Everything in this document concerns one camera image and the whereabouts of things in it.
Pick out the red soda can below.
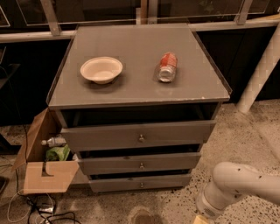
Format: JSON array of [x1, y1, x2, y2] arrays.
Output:
[[157, 52, 178, 83]]

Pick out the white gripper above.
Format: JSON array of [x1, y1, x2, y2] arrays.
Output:
[[192, 183, 225, 224]]

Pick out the clear plastic bottle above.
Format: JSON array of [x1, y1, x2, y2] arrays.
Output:
[[41, 136, 67, 147]]

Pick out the white floor cable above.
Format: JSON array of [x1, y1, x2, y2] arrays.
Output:
[[6, 189, 56, 224]]

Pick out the grey drawer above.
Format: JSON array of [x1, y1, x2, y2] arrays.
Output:
[[61, 120, 216, 151], [89, 174, 191, 193], [78, 152, 201, 175]]

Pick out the metal window rail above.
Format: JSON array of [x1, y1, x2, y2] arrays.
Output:
[[0, 0, 280, 44]]

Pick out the white paper bowl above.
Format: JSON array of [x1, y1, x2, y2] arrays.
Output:
[[80, 57, 123, 85]]

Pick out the grey middle drawer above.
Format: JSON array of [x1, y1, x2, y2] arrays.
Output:
[[78, 152, 201, 175]]

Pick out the white slanted pole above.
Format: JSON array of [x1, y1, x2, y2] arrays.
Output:
[[236, 24, 280, 114]]

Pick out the black floor cables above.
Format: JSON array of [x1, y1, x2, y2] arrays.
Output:
[[17, 189, 82, 224]]

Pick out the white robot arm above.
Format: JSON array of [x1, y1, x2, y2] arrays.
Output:
[[195, 162, 280, 220]]

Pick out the grey drawer cabinet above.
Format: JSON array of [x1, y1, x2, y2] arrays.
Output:
[[48, 24, 230, 183]]

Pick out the grey bottom drawer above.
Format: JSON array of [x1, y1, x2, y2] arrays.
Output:
[[89, 174, 191, 193]]

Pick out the grey top drawer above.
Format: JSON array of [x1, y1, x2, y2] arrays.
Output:
[[61, 120, 216, 151]]

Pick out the green plastic bag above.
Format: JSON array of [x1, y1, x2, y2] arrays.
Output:
[[45, 144, 70, 161]]

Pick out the brown cardboard box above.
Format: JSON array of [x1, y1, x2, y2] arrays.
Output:
[[12, 108, 79, 194]]

